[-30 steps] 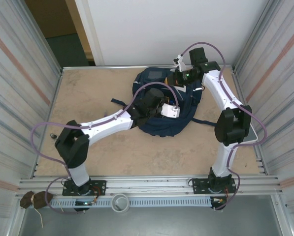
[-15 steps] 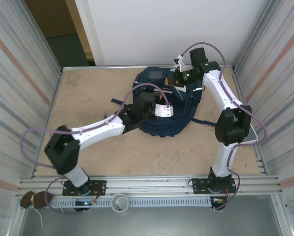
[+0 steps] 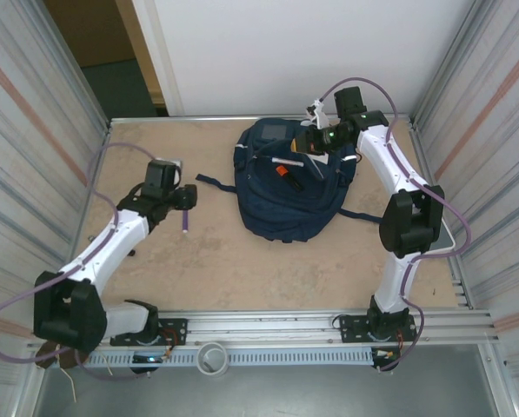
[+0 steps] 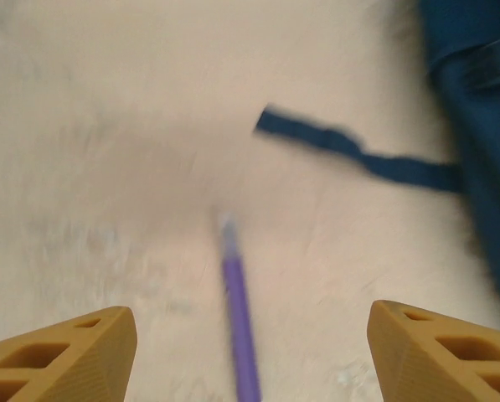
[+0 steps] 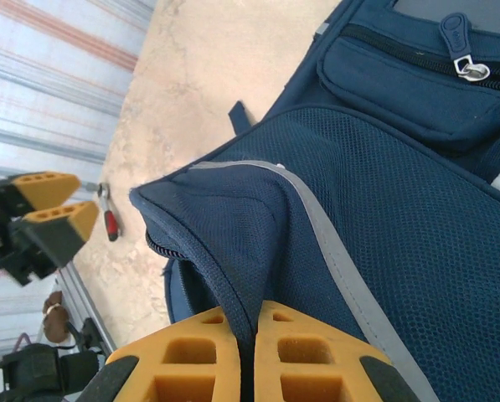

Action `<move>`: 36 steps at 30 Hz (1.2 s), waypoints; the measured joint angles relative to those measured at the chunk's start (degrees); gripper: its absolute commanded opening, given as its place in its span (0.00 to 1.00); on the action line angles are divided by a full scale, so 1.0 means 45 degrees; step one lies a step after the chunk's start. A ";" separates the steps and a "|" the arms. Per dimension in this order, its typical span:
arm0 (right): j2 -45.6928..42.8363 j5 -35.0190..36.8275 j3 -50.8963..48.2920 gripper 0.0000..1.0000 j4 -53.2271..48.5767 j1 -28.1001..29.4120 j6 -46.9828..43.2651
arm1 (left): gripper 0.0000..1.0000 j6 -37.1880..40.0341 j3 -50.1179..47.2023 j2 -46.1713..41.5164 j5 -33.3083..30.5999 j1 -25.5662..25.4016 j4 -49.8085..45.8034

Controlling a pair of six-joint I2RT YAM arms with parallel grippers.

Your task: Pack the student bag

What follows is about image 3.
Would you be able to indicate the navy blue backpack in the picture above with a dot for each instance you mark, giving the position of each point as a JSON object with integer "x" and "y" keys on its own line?
{"x": 285, "y": 213}

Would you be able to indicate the small electronics board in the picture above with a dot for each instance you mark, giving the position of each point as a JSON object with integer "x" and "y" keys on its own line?
{"x": 387, "y": 354}
{"x": 148, "y": 359}

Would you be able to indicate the purple marker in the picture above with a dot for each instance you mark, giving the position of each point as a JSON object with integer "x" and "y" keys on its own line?
{"x": 185, "y": 221}

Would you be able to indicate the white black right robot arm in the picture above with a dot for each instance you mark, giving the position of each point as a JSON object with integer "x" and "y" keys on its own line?
{"x": 411, "y": 226}

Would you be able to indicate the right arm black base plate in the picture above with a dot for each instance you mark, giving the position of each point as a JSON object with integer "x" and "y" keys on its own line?
{"x": 350, "y": 326}

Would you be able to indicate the brown cloth bundle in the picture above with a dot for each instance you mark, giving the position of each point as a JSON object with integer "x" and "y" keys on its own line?
{"x": 68, "y": 358}

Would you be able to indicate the aluminium table edge bar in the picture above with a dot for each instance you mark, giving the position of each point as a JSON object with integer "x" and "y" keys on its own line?
{"x": 176, "y": 118}

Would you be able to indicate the aluminium mounting rail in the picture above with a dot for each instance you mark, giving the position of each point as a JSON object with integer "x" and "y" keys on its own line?
{"x": 263, "y": 323}

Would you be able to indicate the white grey box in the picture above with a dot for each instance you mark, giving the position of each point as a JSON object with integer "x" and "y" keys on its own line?
{"x": 448, "y": 238}

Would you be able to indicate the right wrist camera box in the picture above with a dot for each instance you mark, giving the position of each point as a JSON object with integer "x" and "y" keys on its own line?
{"x": 317, "y": 114}

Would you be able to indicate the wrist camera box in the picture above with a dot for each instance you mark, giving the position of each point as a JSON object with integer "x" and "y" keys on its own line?
{"x": 317, "y": 114}
{"x": 178, "y": 165}

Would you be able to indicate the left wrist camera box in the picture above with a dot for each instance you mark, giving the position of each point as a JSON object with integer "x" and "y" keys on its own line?
{"x": 178, "y": 165}

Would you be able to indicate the orange black highlighter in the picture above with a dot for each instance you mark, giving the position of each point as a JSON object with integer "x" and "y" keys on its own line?
{"x": 291, "y": 180}

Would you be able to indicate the brown wooden door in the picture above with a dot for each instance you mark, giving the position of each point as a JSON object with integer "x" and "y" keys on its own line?
{"x": 89, "y": 30}

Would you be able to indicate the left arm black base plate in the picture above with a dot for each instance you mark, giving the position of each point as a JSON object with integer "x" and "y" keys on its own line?
{"x": 176, "y": 328}

